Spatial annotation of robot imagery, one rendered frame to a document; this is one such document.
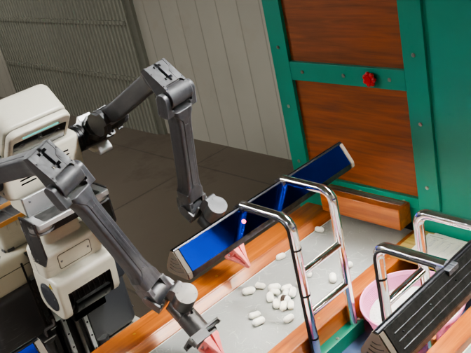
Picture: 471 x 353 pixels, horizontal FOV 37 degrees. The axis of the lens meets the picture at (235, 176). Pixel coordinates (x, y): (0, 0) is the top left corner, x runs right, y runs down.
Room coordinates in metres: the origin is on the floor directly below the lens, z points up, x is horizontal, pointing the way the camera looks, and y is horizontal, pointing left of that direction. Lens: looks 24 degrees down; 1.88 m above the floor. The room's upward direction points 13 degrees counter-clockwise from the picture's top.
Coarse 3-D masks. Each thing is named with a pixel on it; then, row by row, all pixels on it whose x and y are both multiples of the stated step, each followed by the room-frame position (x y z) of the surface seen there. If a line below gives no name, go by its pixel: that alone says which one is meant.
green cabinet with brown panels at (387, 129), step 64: (320, 0) 2.00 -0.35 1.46; (384, 0) 1.83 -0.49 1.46; (448, 0) 1.68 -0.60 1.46; (320, 64) 2.01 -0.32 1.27; (384, 64) 1.85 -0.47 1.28; (448, 64) 1.69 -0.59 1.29; (320, 128) 2.06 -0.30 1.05; (384, 128) 1.87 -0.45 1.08; (448, 128) 1.70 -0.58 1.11; (384, 192) 1.87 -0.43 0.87; (448, 192) 1.71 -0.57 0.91
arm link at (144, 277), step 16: (80, 160) 1.58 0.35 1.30; (48, 192) 1.51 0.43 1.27; (80, 192) 1.53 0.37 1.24; (64, 208) 1.50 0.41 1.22; (80, 208) 1.51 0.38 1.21; (96, 208) 1.53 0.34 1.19; (96, 224) 1.52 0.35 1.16; (112, 224) 1.53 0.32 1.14; (112, 240) 1.52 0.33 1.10; (128, 240) 1.54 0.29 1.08; (112, 256) 1.54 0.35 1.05; (128, 256) 1.52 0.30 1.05; (128, 272) 1.53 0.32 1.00; (144, 272) 1.52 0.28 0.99; (144, 288) 1.51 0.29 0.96; (160, 288) 1.53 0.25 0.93; (160, 304) 1.51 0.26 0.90
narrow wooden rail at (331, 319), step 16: (400, 240) 1.76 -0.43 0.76; (384, 256) 1.70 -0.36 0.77; (368, 272) 1.63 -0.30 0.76; (336, 304) 1.53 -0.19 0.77; (320, 320) 1.47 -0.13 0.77; (336, 320) 1.49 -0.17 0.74; (288, 336) 1.44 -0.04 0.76; (304, 336) 1.42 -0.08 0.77; (320, 336) 1.44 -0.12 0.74; (272, 352) 1.39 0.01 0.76; (288, 352) 1.38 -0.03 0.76; (304, 352) 1.40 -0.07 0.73
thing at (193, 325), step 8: (192, 312) 1.49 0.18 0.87; (184, 320) 1.47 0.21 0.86; (192, 320) 1.47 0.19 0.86; (200, 320) 1.47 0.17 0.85; (216, 320) 1.48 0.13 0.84; (184, 328) 1.47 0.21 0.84; (192, 328) 1.46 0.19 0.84; (200, 328) 1.45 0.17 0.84; (208, 328) 1.46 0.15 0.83; (192, 336) 1.43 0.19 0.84
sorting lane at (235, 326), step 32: (352, 224) 1.96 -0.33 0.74; (288, 256) 1.85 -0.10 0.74; (352, 256) 1.77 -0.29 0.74; (256, 288) 1.72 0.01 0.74; (320, 288) 1.65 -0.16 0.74; (224, 320) 1.60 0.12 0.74; (160, 352) 1.53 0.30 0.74; (192, 352) 1.50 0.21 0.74; (224, 352) 1.47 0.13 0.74; (256, 352) 1.44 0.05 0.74
